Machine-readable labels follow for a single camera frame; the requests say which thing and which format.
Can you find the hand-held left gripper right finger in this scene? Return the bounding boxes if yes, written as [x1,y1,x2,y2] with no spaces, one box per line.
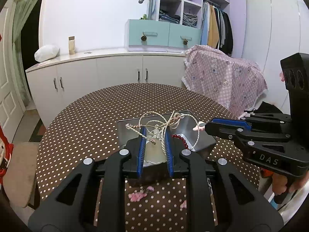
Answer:
[164,129,284,232]

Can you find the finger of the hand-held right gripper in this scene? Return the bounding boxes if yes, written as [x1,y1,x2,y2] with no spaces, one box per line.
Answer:
[205,122,293,159]
[211,112,293,136]

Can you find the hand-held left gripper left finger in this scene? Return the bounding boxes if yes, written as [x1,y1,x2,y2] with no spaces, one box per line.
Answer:
[28,127,148,232]

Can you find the jade pendant cord necklace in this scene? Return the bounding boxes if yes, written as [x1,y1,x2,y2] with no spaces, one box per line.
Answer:
[126,111,206,166]

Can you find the dark red bead bracelet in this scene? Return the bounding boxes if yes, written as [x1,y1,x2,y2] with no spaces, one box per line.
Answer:
[172,134,192,151]

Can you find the grey metal box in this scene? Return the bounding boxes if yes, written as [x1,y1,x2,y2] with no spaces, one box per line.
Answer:
[117,110,217,188]

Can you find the person's right hand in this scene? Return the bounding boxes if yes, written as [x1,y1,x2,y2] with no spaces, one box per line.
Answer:
[272,173,288,196]

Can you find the pink checked bear blanket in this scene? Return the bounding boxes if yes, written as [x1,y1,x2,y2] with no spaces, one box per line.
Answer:
[182,45,268,117]

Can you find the brown polka dot tablecloth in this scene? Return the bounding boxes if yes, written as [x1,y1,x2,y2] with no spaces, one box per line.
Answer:
[36,83,261,232]

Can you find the long white cabinet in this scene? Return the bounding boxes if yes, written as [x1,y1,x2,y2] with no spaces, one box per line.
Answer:
[25,48,194,129]

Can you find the row of hanging clothes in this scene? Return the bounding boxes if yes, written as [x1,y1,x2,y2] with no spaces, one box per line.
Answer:
[201,2,233,55]

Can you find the white wardrobe doors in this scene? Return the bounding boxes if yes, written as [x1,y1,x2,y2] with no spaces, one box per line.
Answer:
[241,0,309,114]

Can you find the folded blue jeans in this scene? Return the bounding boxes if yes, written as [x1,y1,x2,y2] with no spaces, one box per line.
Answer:
[159,10,181,25]
[182,13,199,27]

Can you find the teal drawer unit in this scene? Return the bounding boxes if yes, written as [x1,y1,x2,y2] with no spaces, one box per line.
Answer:
[125,19,202,53]

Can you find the beige bottle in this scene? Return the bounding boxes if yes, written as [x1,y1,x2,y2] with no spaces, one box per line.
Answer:
[68,36,76,55]

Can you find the white plastic bag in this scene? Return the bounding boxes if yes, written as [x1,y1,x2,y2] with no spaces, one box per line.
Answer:
[34,45,60,62]

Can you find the white panel door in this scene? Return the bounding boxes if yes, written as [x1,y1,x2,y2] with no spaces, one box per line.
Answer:
[0,7,26,142]

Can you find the green lace curtain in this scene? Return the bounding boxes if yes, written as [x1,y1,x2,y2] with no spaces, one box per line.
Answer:
[12,0,44,105]

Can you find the pink bead bracelet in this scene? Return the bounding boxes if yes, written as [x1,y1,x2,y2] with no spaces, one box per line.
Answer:
[128,186,155,202]

